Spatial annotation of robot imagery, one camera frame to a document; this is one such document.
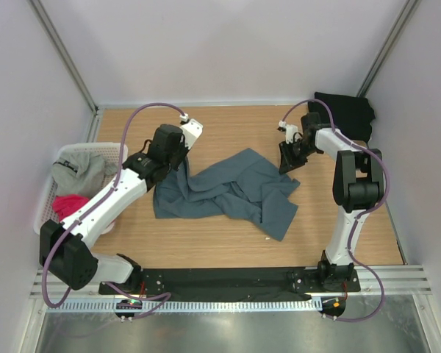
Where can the grey t-shirt in basket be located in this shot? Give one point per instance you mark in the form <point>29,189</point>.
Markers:
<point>81,173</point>

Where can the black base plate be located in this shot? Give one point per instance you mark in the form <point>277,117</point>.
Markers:
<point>279,284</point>

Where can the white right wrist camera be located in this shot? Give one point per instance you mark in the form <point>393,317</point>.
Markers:
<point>290,131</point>

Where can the pink t-shirt in basket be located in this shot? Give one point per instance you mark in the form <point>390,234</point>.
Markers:
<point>65,206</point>

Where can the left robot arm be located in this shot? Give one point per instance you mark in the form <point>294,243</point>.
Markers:
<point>65,247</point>

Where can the slotted cable duct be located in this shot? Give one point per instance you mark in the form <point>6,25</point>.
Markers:
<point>120,305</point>

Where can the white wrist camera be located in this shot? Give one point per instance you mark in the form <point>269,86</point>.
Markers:
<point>191,130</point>
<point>290,131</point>

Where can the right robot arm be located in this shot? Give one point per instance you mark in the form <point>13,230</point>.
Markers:
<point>358,186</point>

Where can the aluminium frame rail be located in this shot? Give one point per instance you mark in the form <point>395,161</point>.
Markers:
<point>387,279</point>

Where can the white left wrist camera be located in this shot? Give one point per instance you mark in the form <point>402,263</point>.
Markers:
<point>191,130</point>

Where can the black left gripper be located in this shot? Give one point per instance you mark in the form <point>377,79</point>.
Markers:
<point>184,151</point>

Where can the white plastic basket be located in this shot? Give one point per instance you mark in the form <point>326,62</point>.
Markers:
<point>109,150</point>

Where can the folded black t-shirt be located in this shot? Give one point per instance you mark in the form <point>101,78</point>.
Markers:
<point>352,115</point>

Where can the blue-grey t-shirt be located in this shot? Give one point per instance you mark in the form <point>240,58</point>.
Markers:
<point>244,186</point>

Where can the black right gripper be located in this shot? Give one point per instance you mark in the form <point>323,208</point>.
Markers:
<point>287,162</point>

